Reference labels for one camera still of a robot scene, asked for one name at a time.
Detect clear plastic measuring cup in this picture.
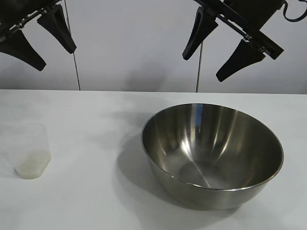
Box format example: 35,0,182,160
7,122,52,180

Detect stainless steel mixing bowl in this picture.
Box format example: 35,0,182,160
141,103,285,211

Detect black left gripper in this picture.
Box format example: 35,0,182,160
0,0,77,72

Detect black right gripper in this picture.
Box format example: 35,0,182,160
181,0,286,83

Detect black cable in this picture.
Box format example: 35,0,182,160
282,1,307,22

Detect white rice grains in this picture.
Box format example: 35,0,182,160
14,150,51,180

